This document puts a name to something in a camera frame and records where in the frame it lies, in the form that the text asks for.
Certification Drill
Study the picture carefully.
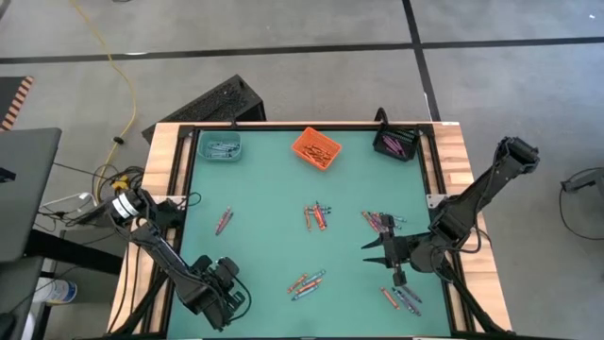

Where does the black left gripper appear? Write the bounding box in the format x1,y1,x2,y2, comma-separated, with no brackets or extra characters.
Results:
200,257,247,331

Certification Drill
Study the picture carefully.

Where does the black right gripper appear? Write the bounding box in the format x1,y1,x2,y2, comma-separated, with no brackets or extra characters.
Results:
361,214,414,287

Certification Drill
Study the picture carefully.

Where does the light wooden table board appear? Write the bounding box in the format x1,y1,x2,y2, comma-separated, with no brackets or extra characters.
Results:
107,121,513,334

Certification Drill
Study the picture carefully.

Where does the teal plastic bin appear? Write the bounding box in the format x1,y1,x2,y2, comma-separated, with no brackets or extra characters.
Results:
196,130,243,163

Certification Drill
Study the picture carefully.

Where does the black plastic basket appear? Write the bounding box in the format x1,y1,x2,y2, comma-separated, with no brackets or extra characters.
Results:
371,123,421,163

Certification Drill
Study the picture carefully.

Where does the orange plastic basket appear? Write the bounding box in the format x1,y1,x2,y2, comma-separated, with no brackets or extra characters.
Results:
291,126,344,171

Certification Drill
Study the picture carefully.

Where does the black perforated metal case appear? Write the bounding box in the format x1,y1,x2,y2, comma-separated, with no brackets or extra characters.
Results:
141,74,267,144

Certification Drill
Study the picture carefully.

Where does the white blue plastic bottle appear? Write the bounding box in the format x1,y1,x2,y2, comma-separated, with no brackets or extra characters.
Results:
31,277,79,306

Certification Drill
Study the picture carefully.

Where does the white power strip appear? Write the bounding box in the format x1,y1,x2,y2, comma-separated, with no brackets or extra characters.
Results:
40,191,95,213

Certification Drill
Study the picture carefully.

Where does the black floor tape strip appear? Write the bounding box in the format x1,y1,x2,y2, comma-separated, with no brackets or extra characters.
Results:
400,0,443,123
0,36,604,65

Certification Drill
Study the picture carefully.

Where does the dark grey desk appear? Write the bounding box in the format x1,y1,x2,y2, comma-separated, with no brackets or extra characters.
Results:
0,127,62,264

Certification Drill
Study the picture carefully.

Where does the grey metal stand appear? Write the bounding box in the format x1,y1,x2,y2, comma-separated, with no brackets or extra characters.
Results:
560,167,604,194

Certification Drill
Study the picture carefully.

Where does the black mat orange-striped edge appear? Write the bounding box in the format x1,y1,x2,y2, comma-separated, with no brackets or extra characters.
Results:
0,76,35,132

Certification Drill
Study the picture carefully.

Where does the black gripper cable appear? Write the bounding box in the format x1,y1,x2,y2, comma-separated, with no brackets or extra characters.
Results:
230,273,254,325

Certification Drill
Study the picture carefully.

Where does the black metal table frame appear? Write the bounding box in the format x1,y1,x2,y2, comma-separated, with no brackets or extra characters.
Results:
106,123,515,340

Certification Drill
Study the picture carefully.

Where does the yellow cable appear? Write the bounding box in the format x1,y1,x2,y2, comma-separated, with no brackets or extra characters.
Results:
70,0,138,190

